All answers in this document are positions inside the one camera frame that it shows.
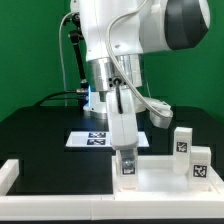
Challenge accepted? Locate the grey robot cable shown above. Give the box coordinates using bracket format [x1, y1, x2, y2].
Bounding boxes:
[105, 0, 174, 118]

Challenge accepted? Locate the grey camera cable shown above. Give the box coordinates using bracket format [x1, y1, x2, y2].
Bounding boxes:
[58, 13, 74, 107]

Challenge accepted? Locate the white sheet with fiducial tags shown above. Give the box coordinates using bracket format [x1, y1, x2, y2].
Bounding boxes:
[66, 131, 149, 148]

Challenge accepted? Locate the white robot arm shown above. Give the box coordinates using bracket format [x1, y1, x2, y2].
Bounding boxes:
[70, 0, 210, 175]

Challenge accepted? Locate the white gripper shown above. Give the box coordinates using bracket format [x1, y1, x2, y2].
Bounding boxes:
[106, 89, 173, 169]

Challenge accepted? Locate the white square tabletop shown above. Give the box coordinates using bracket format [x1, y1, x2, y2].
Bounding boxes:
[112, 156, 224, 195]

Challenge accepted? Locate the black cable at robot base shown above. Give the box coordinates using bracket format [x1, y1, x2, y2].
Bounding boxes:
[33, 88, 90, 108]

